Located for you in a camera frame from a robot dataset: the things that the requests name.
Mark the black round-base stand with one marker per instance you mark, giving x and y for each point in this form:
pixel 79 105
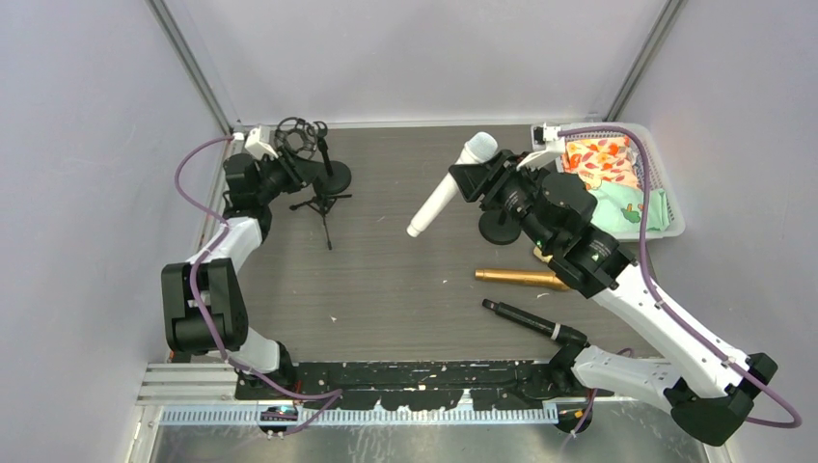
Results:
pixel 337 176
pixel 497 228

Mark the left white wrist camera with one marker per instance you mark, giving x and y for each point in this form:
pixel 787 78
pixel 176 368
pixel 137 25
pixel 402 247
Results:
pixel 258 142

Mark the aluminium corner post right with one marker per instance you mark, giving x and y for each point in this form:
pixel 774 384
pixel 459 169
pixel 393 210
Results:
pixel 651 47

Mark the aluminium corner post left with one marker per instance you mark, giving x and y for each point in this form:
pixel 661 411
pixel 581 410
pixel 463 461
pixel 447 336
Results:
pixel 168 24

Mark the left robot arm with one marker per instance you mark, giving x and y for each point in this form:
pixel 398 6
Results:
pixel 204 310

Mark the black tripod shock-mount stand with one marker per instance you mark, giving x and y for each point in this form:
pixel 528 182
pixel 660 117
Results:
pixel 294 136

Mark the white microphone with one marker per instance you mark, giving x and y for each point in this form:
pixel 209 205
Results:
pixel 477 150

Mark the cream yellow microphone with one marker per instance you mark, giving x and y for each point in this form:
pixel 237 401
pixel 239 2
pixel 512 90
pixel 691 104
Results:
pixel 540 255

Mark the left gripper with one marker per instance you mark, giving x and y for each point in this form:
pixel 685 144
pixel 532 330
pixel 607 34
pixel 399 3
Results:
pixel 285 162

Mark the black microphone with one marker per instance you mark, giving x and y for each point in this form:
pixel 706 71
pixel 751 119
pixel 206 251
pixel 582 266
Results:
pixel 557 332

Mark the aluminium corner post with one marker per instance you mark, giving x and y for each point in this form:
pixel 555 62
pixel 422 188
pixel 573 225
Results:
pixel 168 24
pixel 651 47

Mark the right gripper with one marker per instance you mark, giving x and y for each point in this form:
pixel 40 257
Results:
pixel 492 177

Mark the green patterned cloth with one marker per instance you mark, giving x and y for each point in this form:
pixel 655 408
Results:
pixel 619 209

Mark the gold microphone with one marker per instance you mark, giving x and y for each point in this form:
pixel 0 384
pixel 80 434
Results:
pixel 521 277

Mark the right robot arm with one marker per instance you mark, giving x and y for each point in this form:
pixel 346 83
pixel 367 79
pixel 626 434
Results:
pixel 705 384

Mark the white plastic basket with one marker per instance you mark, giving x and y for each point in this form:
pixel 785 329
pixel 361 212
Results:
pixel 648 164

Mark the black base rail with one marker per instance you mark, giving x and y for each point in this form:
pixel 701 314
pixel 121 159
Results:
pixel 429 385

